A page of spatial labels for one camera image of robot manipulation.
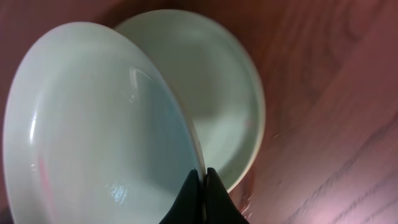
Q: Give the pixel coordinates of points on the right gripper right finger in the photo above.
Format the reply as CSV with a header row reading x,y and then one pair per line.
x,y
220,209

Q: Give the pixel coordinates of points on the mint plate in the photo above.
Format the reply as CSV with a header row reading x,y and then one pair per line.
x,y
213,78
92,133

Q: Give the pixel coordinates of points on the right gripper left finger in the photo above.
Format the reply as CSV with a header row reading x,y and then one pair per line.
x,y
187,207

